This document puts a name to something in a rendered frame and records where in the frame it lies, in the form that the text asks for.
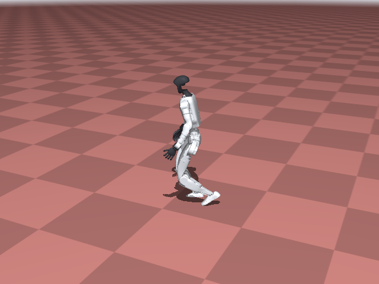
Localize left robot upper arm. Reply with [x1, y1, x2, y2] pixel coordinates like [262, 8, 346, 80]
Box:
[180, 99, 192, 131]

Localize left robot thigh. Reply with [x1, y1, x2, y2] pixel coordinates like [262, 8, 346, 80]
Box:
[177, 141, 198, 180]

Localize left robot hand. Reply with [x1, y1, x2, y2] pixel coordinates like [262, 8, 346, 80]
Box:
[163, 142, 180, 160]

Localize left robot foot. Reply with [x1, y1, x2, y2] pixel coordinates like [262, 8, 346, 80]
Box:
[201, 191, 220, 206]

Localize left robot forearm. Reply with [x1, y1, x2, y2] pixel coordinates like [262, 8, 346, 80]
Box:
[174, 124, 190, 149]

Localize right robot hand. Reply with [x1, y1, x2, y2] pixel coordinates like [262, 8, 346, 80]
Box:
[173, 124, 184, 142]

